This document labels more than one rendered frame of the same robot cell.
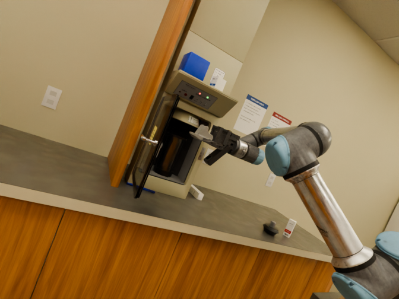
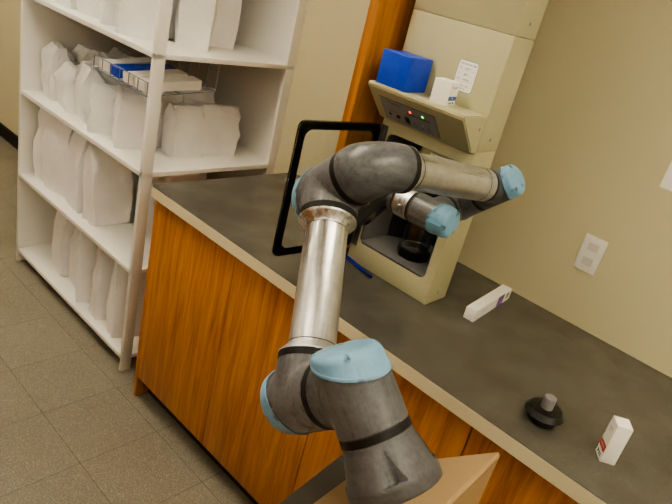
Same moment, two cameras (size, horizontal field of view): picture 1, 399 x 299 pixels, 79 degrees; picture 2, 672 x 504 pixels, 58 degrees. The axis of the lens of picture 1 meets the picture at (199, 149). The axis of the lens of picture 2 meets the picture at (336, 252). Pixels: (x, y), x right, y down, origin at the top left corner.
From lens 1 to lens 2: 144 cm
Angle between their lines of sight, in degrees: 64
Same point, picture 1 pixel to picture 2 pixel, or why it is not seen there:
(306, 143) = (316, 175)
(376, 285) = (275, 383)
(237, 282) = not seen: hidden behind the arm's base
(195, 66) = (390, 69)
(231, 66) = (490, 49)
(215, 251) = not seen: hidden behind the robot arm
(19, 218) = (212, 256)
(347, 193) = not seen: outside the picture
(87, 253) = (252, 314)
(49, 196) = (219, 236)
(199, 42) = (430, 23)
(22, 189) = (206, 226)
